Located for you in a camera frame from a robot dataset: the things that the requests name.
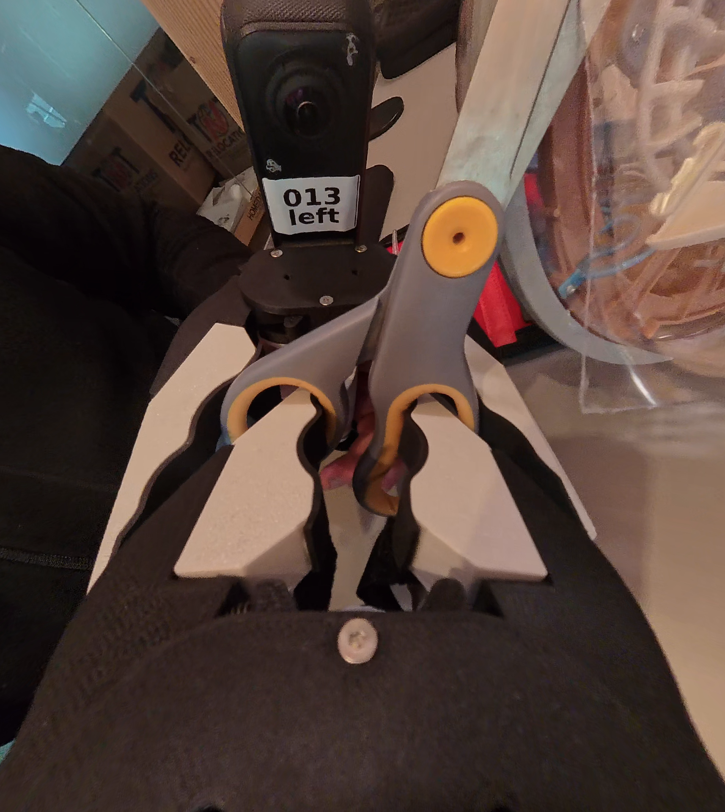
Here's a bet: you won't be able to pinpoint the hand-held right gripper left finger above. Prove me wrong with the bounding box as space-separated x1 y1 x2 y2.
174 400 338 581

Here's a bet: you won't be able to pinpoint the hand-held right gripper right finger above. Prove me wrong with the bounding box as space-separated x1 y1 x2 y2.
356 409 554 600

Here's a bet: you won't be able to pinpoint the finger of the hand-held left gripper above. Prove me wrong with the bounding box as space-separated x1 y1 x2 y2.
86 322 258 594
464 341 598 541

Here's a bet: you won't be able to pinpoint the black zip case red lining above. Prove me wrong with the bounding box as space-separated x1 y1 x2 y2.
473 174 544 350

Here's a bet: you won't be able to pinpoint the grey and yellow scissors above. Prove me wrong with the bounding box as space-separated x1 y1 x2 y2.
220 0 592 516

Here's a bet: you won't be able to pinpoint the clear maze ball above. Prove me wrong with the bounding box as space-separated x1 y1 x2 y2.
502 0 725 407

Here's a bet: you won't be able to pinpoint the person's left hand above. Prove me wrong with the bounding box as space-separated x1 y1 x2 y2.
321 396 401 502

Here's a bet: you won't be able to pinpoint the black chair lever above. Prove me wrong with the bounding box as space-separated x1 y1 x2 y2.
370 95 406 138

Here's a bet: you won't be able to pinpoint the wooden beam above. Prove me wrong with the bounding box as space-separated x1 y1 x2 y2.
140 0 231 109

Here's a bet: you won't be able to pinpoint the white plastic bag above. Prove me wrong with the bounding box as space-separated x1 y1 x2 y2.
198 178 263 232

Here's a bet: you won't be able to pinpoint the black chair cushion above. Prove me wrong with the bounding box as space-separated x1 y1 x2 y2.
372 0 465 80

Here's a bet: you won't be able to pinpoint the person's black jacket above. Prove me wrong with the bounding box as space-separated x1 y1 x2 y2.
0 130 255 762

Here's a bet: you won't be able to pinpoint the brown cardboard box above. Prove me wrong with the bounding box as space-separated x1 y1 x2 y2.
67 25 262 248

